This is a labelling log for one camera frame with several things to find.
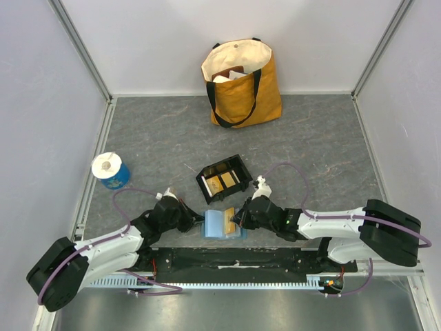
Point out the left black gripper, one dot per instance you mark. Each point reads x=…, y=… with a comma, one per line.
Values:
x=189, y=216

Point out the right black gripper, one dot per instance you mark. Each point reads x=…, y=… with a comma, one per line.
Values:
x=247, y=214

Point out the blue slotted cable duct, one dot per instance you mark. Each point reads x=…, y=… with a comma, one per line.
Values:
x=126, y=281

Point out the white items in bag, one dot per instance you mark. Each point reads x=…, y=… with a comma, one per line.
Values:
x=226, y=76

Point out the orange tote bag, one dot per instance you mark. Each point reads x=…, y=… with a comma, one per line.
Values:
x=249, y=100

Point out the teal leather card holder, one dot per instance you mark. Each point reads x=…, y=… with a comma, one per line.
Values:
x=213, y=228

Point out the white toilet paper roll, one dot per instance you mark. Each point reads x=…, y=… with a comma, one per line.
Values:
x=106, y=165

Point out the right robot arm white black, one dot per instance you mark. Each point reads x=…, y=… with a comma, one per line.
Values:
x=375, y=231

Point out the black plastic tray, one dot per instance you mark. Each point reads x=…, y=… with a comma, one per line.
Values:
x=234, y=163

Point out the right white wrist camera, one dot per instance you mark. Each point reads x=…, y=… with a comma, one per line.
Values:
x=262, y=189

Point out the blue patterned cup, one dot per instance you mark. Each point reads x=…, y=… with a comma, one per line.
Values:
x=119, y=180

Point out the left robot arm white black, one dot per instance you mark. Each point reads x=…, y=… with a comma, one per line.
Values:
x=67, y=266

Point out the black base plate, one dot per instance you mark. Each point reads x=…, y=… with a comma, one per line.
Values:
x=236, y=265

